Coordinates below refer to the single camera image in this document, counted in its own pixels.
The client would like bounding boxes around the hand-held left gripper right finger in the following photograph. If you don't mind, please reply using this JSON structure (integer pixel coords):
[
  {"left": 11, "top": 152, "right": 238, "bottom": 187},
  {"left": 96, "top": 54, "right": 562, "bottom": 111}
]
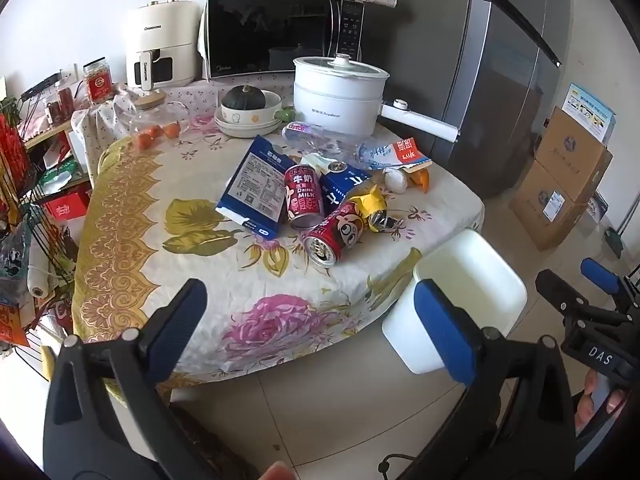
[{"left": 397, "top": 279, "right": 577, "bottom": 480}]

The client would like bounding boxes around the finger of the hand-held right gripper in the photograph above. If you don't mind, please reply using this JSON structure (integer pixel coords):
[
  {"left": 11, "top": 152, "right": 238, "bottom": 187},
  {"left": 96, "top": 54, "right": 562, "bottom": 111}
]
[
  {"left": 581, "top": 258, "right": 640, "bottom": 308},
  {"left": 536, "top": 269, "right": 628, "bottom": 323}
]

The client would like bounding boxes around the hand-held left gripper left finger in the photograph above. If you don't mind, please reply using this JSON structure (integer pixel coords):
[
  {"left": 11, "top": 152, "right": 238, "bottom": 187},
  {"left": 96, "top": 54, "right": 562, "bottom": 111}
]
[{"left": 44, "top": 278, "right": 221, "bottom": 480}]

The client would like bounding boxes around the white plastic bin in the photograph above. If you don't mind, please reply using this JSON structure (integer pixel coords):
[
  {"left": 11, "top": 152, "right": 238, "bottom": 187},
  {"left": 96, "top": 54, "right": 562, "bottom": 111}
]
[{"left": 382, "top": 230, "right": 528, "bottom": 375}]

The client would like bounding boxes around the orange peel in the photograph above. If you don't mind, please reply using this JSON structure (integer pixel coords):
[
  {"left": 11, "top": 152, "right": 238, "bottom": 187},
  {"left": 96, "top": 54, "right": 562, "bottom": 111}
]
[{"left": 407, "top": 169, "right": 432, "bottom": 195}]

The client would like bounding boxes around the person's right hand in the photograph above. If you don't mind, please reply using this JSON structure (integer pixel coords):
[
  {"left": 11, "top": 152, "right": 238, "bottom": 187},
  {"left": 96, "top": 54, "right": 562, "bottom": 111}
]
[{"left": 575, "top": 370, "right": 627, "bottom": 436}]

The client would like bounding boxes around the person's left hand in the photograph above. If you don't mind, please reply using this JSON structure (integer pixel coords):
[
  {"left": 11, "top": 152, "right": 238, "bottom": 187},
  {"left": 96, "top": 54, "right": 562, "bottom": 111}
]
[{"left": 264, "top": 461, "right": 297, "bottom": 480}]

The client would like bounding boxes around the cardboard box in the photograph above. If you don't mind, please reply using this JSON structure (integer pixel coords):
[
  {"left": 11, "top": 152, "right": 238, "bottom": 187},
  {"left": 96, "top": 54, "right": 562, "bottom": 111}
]
[
  {"left": 510, "top": 160, "right": 588, "bottom": 251},
  {"left": 532, "top": 106, "right": 613, "bottom": 201}
]

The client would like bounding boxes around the yellow snack wrapper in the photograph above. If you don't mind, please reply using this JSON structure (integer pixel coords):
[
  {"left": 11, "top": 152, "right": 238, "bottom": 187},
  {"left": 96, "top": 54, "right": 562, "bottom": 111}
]
[{"left": 350, "top": 185, "right": 406, "bottom": 233}]

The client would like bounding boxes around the red cartoon face can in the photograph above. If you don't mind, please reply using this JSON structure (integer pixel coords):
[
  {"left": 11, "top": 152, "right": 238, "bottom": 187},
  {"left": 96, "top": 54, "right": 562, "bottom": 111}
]
[{"left": 303, "top": 199, "right": 371, "bottom": 267}]

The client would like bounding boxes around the white paper roll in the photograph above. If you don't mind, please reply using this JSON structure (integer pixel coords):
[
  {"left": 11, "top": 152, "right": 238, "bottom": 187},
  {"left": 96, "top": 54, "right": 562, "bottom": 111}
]
[{"left": 27, "top": 245, "right": 53, "bottom": 298}]

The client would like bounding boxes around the red gift box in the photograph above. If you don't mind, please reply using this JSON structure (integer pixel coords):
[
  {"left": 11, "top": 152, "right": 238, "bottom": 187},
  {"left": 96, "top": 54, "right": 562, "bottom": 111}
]
[{"left": 42, "top": 187, "right": 93, "bottom": 221}]

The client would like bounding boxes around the blue and white printed box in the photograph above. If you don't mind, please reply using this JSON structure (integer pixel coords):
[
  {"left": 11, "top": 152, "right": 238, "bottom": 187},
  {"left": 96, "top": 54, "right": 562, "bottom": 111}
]
[{"left": 560, "top": 82, "right": 617, "bottom": 146}]

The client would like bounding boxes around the small blue carton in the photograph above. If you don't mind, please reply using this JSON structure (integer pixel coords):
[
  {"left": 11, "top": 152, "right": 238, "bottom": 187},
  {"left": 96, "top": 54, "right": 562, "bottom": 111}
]
[{"left": 320, "top": 162, "right": 373, "bottom": 216}]

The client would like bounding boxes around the red milk drink can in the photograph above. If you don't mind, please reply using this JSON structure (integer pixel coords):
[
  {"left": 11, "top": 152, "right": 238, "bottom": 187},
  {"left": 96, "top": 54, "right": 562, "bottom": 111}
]
[{"left": 284, "top": 164, "right": 326, "bottom": 231}]

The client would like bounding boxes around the red and white carton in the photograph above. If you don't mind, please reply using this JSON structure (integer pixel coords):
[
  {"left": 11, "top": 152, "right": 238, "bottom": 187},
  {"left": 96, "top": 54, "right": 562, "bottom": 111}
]
[{"left": 367, "top": 137, "right": 433, "bottom": 171}]

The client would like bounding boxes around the white paper wrapper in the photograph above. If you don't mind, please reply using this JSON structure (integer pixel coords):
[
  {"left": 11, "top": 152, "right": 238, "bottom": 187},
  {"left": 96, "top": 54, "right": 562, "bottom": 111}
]
[{"left": 300, "top": 152, "right": 346, "bottom": 176}]

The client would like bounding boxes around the glass jar with wooden lid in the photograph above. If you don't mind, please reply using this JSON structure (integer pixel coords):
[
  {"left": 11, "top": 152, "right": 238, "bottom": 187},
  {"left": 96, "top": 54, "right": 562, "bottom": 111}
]
[{"left": 114, "top": 87, "right": 191, "bottom": 141}]

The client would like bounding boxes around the grey refrigerator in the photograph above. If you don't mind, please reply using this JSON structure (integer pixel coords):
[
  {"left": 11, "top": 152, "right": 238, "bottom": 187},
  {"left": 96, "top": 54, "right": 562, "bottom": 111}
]
[{"left": 362, "top": 0, "right": 571, "bottom": 198}]

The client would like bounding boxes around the plastic bottle with purple label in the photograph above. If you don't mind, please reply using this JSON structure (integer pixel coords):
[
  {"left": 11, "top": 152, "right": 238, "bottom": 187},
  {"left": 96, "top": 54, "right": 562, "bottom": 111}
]
[{"left": 281, "top": 122, "right": 361, "bottom": 153}]

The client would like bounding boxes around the dark green pumpkin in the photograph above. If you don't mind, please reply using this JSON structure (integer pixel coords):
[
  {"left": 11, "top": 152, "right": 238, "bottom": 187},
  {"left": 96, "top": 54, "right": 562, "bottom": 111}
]
[{"left": 221, "top": 85, "right": 267, "bottom": 111}]

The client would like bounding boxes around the white electric cooking pot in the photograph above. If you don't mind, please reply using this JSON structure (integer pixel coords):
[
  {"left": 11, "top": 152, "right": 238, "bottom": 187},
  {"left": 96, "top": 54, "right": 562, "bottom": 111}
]
[{"left": 292, "top": 54, "right": 460, "bottom": 143}]

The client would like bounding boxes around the jar with red label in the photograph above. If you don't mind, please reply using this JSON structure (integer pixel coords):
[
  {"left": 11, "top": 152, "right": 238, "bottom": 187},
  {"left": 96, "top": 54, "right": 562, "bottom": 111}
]
[{"left": 82, "top": 59, "right": 113, "bottom": 106}]

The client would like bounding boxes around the glass pot lid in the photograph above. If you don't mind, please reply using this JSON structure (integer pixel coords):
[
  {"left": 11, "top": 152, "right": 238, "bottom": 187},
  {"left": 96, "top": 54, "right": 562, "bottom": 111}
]
[{"left": 294, "top": 54, "right": 390, "bottom": 86}]

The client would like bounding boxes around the cream air fryer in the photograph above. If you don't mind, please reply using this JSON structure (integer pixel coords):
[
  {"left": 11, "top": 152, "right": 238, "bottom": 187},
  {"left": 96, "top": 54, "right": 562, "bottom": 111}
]
[{"left": 125, "top": 0, "right": 203, "bottom": 90}]

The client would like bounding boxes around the black microwave oven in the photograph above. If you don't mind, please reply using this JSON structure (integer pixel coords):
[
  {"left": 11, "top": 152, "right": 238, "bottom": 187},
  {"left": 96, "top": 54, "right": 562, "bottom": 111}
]
[{"left": 200, "top": 0, "right": 366, "bottom": 81}]

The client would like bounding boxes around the black wire rack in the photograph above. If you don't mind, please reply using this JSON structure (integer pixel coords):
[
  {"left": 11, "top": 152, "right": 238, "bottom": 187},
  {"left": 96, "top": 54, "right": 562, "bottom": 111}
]
[{"left": 0, "top": 95, "right": 76, "bottom": 376}]

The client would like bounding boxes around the cream bowl with green handle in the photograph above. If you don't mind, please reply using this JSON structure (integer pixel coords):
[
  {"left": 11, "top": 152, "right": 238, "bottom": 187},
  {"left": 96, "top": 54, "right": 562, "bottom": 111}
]
[{"left": 220, "top": 90, "right": 296, "bottom": 126}]

